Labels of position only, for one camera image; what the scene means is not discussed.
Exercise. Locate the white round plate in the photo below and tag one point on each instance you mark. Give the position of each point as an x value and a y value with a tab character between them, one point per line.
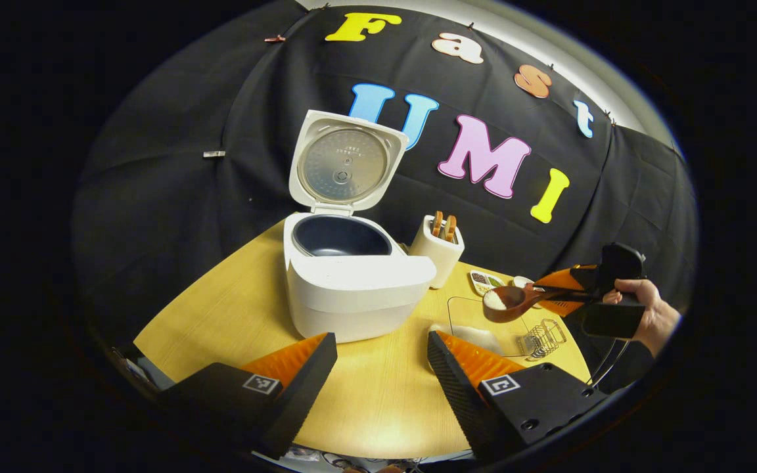
522	281

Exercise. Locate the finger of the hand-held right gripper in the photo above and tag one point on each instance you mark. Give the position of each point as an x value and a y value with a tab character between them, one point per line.
566	279
566	307

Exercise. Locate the brown wooden spoon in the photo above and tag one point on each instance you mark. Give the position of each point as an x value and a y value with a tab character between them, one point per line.
516	305

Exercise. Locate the white rice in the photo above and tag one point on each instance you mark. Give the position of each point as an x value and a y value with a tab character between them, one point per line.
477	338

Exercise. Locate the toasted bread slice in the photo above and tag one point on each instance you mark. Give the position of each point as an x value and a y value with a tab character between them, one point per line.
437	223
451	228

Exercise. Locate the pile of green beans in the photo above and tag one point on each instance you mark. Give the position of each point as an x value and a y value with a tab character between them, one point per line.
496	282

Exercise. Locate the pile of brown beans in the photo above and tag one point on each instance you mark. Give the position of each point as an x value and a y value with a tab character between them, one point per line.
480	278

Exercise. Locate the black backdrop cloth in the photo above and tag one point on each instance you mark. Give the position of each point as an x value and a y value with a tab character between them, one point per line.
168	164

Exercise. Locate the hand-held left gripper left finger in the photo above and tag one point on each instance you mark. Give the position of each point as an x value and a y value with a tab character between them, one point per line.
309	374

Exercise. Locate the white rice cooker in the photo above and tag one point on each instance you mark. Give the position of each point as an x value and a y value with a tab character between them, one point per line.
352	289

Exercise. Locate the clear plastic container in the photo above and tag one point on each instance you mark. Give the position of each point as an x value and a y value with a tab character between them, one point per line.
460	312

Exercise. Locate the red clip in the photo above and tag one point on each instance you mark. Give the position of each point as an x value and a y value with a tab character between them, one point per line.
274	39

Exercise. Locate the silver clip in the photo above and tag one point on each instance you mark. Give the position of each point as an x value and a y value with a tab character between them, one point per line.
214	154

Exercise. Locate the pile of yellow beans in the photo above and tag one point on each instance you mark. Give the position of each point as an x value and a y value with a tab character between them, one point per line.
485	289

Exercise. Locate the white toaster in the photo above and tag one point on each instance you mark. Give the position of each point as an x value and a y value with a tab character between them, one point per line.
434	256

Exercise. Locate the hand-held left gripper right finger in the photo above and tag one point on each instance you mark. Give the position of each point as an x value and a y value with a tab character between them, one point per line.
452	387

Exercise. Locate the white divided dish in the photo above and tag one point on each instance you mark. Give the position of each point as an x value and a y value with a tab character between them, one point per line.
480	289

